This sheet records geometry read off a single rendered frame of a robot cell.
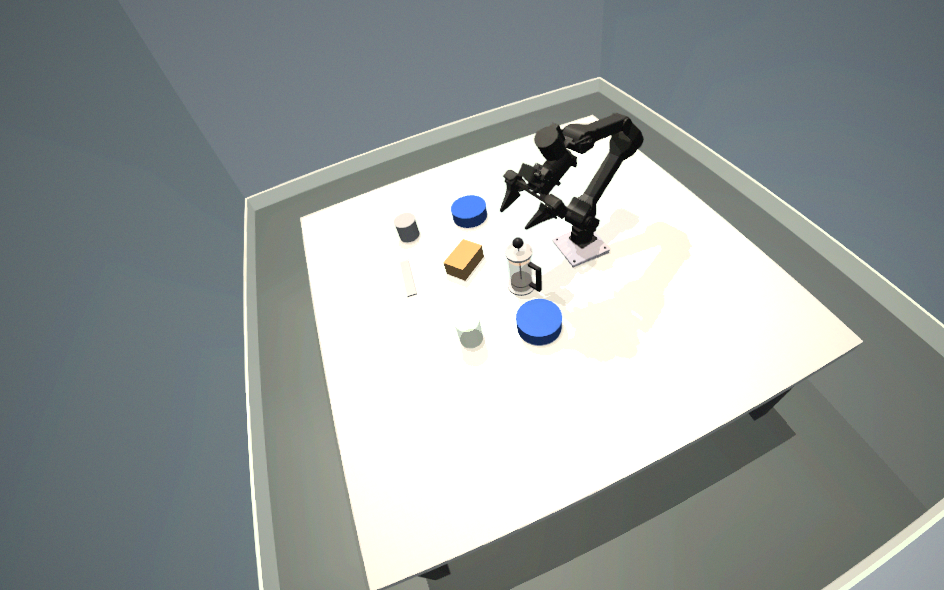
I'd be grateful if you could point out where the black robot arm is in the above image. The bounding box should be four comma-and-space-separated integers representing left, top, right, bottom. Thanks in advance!
517, 113, 644, 249

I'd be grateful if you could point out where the tan rectangular block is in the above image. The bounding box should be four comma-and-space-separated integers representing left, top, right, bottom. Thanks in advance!
443, 239, 484, 281

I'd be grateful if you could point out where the blue short cylinder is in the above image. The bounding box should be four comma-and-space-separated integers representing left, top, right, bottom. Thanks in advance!
516, 299, 562, 346
451, 195, 487, 228

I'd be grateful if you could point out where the glass french press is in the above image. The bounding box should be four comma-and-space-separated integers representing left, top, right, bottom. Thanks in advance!
505, 237, 543, 296

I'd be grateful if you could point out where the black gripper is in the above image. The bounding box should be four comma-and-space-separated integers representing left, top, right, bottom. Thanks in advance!
500, 163, 568, 230

